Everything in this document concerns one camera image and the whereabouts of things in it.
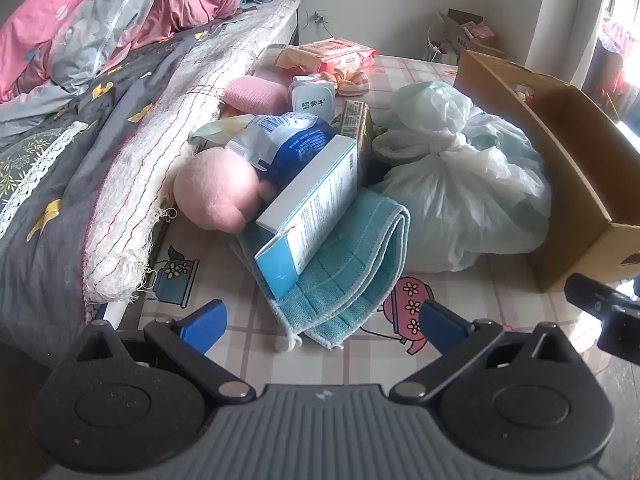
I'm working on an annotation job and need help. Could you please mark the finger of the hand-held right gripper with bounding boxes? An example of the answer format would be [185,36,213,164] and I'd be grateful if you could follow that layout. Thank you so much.
[565,273,640,318]

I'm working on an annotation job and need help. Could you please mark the white woven mattress pad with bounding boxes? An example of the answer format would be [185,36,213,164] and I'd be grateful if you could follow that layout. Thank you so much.
[82,0,306,306]

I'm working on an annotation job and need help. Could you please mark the pink hanging clothes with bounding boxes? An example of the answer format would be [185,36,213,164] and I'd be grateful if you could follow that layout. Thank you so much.
[597,17,640,126]

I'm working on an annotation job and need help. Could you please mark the pale green plastic bag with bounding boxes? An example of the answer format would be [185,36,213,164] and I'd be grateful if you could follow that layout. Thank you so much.
[370,81,553,273]

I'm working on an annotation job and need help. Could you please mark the plaid flower-print table cloth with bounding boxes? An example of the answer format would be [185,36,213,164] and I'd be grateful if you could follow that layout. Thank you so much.
[107,52,606,401]

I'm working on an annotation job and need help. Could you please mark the pink striped bow cloth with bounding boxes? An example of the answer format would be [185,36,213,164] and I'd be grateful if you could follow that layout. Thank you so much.
[310,69,371,97]

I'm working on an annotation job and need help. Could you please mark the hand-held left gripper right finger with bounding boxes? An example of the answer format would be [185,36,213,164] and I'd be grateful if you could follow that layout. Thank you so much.
[390,300,583,403]

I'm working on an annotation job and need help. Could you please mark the small white carton green logo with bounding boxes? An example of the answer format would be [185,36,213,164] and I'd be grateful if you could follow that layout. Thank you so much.
[287,76,337,120]

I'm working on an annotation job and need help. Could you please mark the grey bedsheet yellow flowers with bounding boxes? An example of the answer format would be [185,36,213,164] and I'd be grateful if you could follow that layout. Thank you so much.
[0,25,226,361]

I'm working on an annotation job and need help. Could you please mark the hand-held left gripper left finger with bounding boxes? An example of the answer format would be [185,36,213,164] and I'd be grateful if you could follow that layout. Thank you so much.
[75,299,256,403]

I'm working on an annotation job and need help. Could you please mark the teal towel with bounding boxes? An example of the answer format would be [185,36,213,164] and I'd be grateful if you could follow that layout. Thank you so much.
[235,191,412,356]

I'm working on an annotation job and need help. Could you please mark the white and blue carton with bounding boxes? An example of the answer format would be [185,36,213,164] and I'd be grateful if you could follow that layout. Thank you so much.
[254,135,360,300]

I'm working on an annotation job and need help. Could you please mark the pink sponge roll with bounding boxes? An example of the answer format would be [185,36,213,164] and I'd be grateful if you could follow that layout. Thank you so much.
[222,75,288,111]

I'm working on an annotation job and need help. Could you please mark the pink wet wipes pack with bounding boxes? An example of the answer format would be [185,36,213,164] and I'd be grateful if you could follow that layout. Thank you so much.
[300,37,377,75]

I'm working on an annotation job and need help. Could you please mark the blue and white plastic pouch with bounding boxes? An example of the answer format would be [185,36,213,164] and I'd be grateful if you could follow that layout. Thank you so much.
[224,112,338,186]

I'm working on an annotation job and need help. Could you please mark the pink plush toy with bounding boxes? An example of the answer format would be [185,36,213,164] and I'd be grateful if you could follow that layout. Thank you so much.
[172,149,281,233]

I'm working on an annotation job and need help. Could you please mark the open cardboard box pink packets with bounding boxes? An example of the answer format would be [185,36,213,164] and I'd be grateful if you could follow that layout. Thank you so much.
[435,8,501,66]

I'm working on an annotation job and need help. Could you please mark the pink and grey quilt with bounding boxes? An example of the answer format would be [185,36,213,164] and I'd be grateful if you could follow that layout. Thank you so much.
[0,0,256,106]

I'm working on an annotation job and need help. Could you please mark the gold snack box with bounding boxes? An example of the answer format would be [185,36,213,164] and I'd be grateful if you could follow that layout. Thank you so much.
[330,100,373,171]

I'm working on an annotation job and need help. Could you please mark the brown cardboard box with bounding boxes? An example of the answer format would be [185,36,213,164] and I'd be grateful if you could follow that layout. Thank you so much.
[452,49,640,293]

